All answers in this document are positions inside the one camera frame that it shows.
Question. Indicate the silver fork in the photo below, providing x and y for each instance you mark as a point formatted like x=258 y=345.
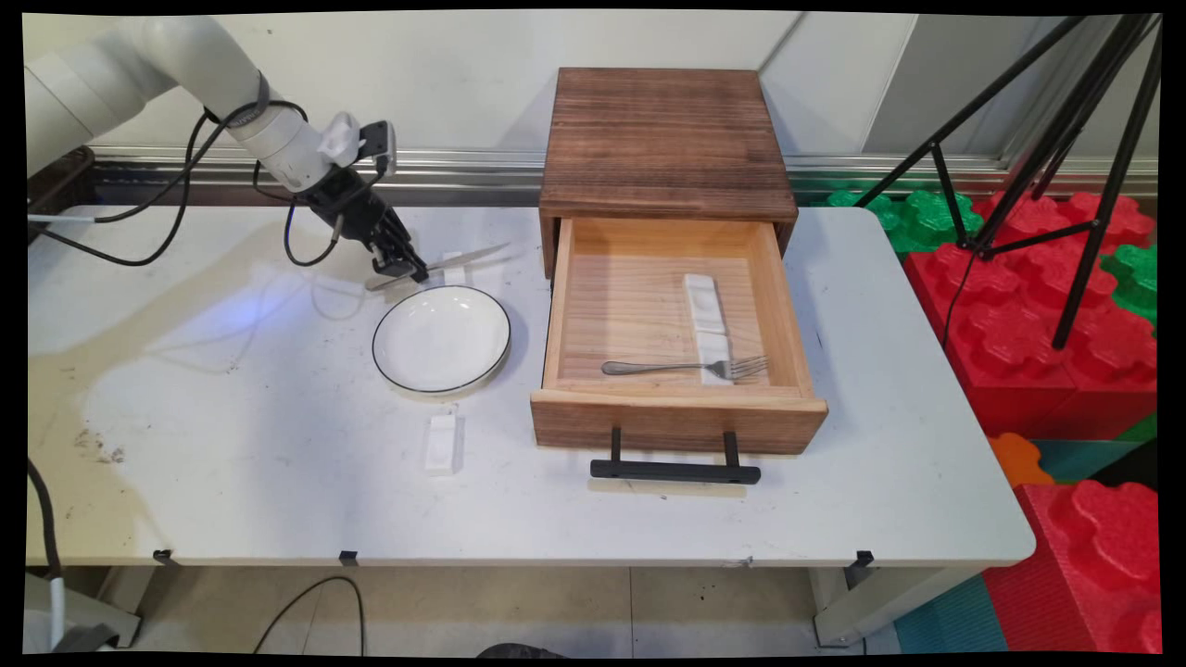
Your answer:
x=667 y=367

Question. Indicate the light wooden drawer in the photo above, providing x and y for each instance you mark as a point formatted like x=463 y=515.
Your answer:
x=676 y=421

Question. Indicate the large red foam block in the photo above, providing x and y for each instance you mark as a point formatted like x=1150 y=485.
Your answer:
x=1019 y=343
x=1093 y=556

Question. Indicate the aluminium wall rail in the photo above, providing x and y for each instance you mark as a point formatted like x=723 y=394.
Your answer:
x=463 y=171

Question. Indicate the black tripod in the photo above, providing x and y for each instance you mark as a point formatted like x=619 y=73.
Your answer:
x=1103 y=185

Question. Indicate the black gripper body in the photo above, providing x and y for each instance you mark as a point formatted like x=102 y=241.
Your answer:
x=357 y=213

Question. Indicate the white table leg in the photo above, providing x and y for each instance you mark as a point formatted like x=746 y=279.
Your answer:
x=862 y=602
x=93 y=611

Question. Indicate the teal foam mat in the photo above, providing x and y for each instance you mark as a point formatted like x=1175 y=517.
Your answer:
x=950 y=616

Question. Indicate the orange foam piece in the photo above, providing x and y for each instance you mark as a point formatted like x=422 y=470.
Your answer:
x=1017 y=460

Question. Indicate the dark wooden cabinet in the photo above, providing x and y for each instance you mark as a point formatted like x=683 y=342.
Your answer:
x=662 y=139

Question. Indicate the green foam block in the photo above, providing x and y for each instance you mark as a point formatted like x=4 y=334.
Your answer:
x=1135 y=278
x=927 y=218

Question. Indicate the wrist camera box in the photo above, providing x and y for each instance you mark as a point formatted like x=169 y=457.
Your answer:
x=375 y=144

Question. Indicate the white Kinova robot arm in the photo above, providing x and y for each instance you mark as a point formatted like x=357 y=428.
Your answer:
x=185 y=56

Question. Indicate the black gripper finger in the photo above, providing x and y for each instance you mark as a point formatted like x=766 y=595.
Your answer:
x=389 y=264
x=414 y=264

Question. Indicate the white plate with black rim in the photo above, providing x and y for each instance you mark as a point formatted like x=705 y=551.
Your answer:
x=441 y=338

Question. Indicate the silver table knife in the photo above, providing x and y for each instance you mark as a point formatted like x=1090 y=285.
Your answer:
x=473 y=255

